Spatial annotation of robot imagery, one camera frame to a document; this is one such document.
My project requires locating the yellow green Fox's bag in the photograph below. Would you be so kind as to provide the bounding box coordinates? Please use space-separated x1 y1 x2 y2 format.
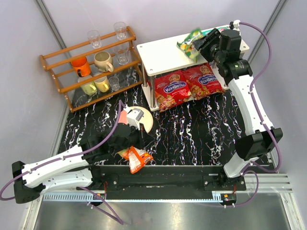
177 28 204 62

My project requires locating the orange candy bag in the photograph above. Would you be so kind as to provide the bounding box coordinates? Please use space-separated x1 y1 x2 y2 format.
118 146 153 174

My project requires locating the red candy bag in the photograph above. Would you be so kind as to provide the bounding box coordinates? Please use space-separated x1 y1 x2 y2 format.
183 63 225 100
154 70 192 112

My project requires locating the teal Fox's candy bag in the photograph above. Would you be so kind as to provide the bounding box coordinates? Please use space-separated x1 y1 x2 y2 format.
202 26 229 35

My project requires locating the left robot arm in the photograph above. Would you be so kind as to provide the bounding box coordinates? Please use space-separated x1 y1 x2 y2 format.
12 123 153 204

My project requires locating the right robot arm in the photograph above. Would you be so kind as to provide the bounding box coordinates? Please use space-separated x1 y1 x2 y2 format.
193 28 283 188

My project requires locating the white two-tier shelf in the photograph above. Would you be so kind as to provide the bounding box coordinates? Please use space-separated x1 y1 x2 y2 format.
136 24 250 112

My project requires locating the clear glass bottom shelf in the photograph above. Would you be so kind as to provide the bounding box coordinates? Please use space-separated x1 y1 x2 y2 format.
108 76 120 91

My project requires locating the clear glass shelf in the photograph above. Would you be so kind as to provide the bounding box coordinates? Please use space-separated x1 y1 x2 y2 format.
114 45 129 65
108 76 120 91

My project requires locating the clear glass middle shelf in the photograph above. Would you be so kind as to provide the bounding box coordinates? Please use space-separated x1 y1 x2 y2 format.
114 45 129 65

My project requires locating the pink round plate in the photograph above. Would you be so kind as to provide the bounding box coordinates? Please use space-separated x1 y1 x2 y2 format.
119 106 154 133

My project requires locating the yellow mug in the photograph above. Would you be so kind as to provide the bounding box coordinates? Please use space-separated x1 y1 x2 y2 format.
94 76 110 92

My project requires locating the light green mug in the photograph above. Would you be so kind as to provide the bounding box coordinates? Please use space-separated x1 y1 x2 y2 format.
81 81 97 96

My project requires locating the wooden cup rack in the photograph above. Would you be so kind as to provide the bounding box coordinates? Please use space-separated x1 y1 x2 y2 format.
39 27 142 112

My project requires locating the beige mug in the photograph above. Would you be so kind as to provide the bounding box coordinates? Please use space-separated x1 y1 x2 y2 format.
94 51 114 72

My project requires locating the clear glass top right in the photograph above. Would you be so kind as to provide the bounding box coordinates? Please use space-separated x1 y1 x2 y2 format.
113 22 127 40

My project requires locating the clear glass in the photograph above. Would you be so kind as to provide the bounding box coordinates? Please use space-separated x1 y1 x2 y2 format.
87 30 101 49
113 22 127 40

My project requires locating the orange mug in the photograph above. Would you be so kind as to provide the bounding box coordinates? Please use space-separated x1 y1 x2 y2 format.
71 57 91 77

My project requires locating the clear glass top left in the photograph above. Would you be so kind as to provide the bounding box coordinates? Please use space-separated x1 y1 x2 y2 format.
87 30 101 49

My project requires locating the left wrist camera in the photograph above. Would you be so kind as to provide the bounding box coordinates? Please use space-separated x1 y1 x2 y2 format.
123 107 144 130

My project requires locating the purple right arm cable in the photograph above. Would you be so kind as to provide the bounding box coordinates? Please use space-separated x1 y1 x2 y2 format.
215 21 283 208

